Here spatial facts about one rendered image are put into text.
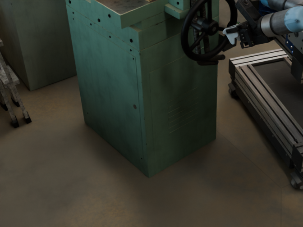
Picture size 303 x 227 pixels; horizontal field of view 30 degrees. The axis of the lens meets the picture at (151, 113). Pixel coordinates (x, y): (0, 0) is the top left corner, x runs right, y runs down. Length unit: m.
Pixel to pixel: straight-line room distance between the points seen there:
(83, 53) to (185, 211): 0.89
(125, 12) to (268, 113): 0.95
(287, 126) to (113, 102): 0.82
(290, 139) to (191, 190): 0.51
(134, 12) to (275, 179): 1.07
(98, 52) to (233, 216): 0.95
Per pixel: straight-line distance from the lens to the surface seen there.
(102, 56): 2.57
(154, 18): 2.26
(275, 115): 2.73
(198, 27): 2.10
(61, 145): 2.96
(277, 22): 1.82
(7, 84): 3.03
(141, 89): 2.38
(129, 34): 2.29
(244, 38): 1.96
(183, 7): 2.21
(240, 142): 2.91
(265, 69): 3.08
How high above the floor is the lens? 1.89
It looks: 38 degrees down
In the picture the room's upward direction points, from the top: 4 degrees counter-clockwise
